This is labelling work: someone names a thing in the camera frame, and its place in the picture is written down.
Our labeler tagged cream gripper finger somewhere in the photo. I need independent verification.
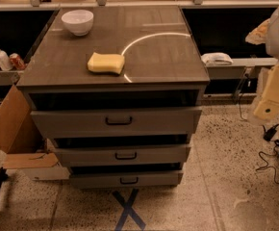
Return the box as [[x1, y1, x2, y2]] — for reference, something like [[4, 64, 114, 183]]
[[245, 19, 269, 45]]

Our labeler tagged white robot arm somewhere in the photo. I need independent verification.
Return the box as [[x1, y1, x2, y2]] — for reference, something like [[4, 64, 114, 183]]
[[245, 6, 279, 125]]

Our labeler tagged grey top drawer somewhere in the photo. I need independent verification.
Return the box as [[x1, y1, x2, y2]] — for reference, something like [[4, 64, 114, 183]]
[[31, 107, 201, 139]]

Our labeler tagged grey drawer cabinet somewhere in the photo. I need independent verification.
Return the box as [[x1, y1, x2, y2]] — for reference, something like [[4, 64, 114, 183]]
[[17, 6, 209, 177]]

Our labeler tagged folded white cloth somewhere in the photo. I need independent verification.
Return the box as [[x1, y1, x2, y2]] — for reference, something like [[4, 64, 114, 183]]
[[201, 52, 233, 65]]

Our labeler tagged yellow sponge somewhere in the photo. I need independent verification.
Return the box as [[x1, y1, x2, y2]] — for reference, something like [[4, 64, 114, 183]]
[[88, 53, 125, 74]]

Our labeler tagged white ceramic bowl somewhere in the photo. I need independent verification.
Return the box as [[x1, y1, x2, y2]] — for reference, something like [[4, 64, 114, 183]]
[[62, 10, 94, 36]]

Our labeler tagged red soda can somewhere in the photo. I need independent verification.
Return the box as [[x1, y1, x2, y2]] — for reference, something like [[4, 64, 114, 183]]
[[10, 53, 26, 70]]

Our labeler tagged white pump bottle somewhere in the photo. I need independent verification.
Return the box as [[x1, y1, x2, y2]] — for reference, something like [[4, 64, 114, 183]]
[[0, 49, 13, 71]]

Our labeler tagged brown cardboard box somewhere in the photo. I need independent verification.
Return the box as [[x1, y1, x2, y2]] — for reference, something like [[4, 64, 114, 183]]
[[0, 86, 69, 181]]

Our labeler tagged black power cable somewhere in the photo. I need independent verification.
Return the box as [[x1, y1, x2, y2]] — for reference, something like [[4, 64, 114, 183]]
[[238, 74, 279, 185]]

